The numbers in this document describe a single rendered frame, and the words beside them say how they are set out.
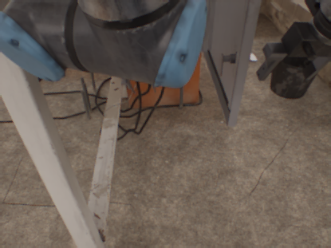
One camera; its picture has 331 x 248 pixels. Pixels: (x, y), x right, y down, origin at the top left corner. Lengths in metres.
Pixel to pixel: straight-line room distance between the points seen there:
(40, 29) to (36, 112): 0.32
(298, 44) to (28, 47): 0.46
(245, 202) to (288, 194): 0.22
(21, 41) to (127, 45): 0.12
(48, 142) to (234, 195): 0.93
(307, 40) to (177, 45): 0.37
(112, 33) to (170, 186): 1.13
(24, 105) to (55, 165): 0.17
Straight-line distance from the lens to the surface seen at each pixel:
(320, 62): 0.69
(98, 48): 0.25
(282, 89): 1.92
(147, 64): 0.23
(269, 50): 0.57
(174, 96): 1.70
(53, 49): 0.29
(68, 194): 0.74
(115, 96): 1.47
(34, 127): 0.62
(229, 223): 1.22
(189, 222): 1.21
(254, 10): 0.50
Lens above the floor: 1.08
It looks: 43 degrees down
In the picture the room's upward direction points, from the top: 2 degrees counter-clockwise
